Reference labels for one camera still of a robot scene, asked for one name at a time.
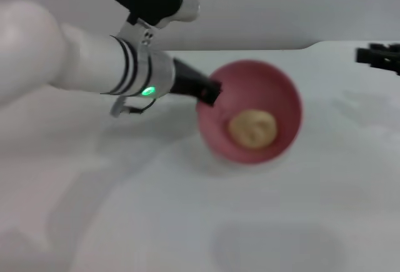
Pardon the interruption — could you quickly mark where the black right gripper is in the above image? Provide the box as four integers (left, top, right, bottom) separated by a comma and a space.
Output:
356, 43, 400, 76

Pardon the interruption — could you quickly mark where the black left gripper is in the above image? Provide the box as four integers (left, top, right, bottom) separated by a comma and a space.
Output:
169, 58, 224, 108

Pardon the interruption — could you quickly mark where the pink plastic bowl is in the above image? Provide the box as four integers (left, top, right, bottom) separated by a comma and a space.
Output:
196, 59, 304, 165

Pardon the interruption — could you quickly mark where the tan egg yolk pastry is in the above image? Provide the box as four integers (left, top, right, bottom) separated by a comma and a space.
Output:
227, 109, 279, 149

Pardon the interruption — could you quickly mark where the black cable with grey plug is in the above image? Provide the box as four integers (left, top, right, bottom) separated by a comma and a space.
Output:
109, 96, 157, 118

